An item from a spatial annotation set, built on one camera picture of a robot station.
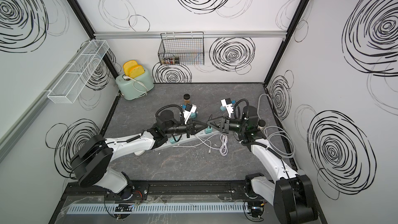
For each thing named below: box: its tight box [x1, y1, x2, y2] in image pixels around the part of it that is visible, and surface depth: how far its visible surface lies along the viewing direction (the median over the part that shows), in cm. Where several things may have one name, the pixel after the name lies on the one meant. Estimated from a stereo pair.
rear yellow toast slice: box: [123, 59, 138, 77], surface depth 104 cm
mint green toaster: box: [115, 69, 155, 101], surface depth 106 cm
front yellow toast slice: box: [128, 64, 145, 79], surface depth 102 cm
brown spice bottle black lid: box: [183, 93, 191, 106], surface depth 103 cm
